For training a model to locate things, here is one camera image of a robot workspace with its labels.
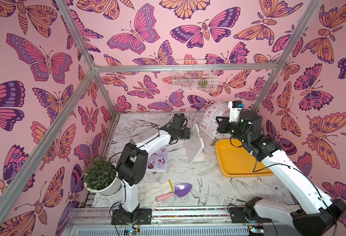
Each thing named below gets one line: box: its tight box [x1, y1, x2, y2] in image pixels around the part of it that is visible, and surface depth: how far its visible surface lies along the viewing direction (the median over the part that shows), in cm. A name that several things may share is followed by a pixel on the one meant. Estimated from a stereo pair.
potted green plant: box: [82, 156, 122, 196], surface depth 72 cm
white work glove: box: [138, 179, 174, 211], surface depth 83 cm
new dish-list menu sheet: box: [199, 100, 230, 139], surface depth 77 cm
